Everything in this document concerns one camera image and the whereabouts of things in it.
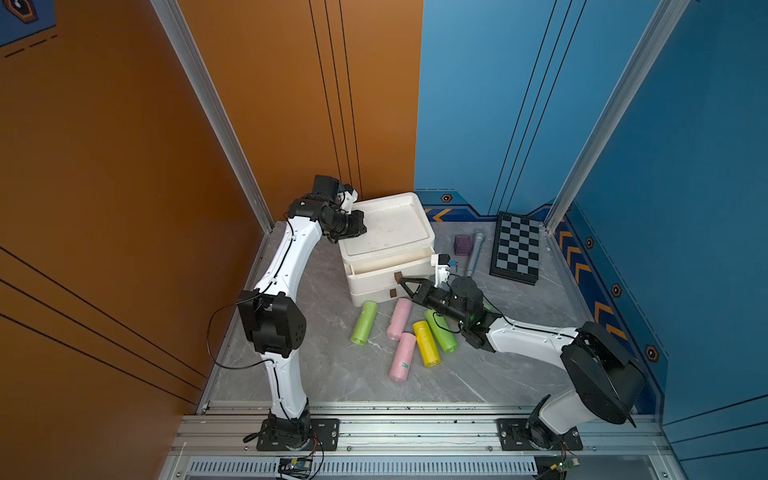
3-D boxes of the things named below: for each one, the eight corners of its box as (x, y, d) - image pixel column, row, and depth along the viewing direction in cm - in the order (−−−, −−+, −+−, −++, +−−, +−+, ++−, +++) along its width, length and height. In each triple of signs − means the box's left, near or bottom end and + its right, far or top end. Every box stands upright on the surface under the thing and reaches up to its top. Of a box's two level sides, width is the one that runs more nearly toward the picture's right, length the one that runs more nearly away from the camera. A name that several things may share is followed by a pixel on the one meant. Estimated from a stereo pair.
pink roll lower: (389, 378, 84) (388, 374, 81) (400, 335, 92) (400, 330, 89) (407, 383, 83) (408, 379, 80) (417, 339, 91) (417, 334, 88)
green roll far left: (351, 343, 90) (349, 339, 88) (365, 303, 99) (364, 298, 97) (366, 347, 89) (365, 343, 87) (379, 306, 98) (379, 302, 96)
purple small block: (455, 257, 112) (457, 248, 108) (453, 242, 117) (455, 233, 113) (471, 257, 112) (474, 248, 108) (468, 242, 117) (470, 233, 113)
